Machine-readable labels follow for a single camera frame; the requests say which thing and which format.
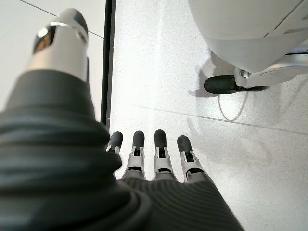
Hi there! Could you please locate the white robot leg with foot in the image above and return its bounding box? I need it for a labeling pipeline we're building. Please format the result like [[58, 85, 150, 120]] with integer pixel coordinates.
[[187, 0, 308, 94]]

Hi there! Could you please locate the white kitchen base cabinet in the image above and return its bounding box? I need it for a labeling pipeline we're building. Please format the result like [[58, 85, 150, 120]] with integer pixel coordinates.
[[0, 0, 114, 126]]

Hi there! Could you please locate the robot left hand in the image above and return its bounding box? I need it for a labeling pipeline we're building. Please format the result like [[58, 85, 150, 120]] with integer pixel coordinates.
[[0, 8, 245, 231]]

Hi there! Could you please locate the thin grey floor cable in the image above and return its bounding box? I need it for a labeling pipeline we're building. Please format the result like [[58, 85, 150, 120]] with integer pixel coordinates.
[[218, 90, 249, 121]]

